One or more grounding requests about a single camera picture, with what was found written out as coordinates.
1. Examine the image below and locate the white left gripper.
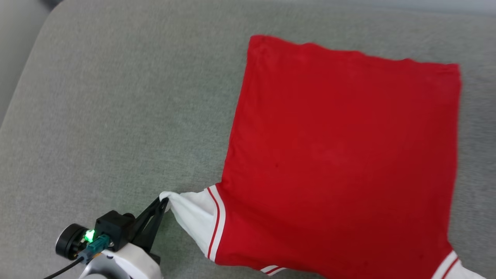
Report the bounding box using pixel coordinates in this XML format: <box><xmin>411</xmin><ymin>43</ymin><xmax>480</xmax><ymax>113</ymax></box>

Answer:
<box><xmin>79</xmin><ymin>197</ymin><xmax>170</xmax><ymax>279</ymax></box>

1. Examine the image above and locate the red and white jersey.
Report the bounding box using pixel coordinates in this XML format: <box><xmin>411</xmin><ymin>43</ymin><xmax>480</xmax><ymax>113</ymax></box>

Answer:
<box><xmin>159</xmin><ymin>34</ymin><xmax>487</xmax><ymax>279</ymax></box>

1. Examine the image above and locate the grey fabric sofa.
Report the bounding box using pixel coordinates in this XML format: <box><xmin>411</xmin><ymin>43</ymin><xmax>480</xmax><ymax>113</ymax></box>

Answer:
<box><xmin>0</xmin><ymin>0</ymin><xmax>496</xmax><ymax>279</ymax></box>

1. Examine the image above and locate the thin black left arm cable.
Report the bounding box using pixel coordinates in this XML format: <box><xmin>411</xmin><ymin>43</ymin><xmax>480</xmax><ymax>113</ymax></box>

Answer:
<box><xmin>42</xmin><ymin>234</ymin><xmax>111</xmax><ymax>279</ymax></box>

